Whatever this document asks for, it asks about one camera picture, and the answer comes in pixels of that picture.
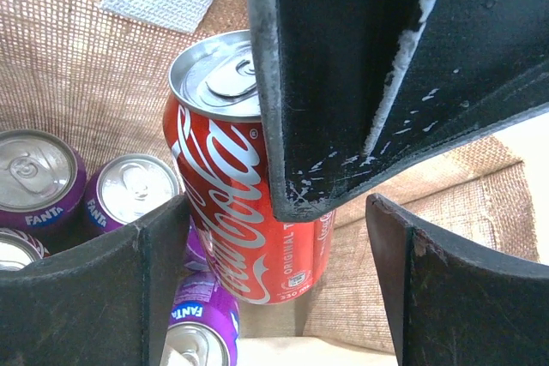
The red cola can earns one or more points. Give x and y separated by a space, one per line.
212 125

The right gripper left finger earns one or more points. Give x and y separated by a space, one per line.
105 302

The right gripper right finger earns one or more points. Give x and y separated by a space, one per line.
451 301

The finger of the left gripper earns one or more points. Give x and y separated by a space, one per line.
352 92

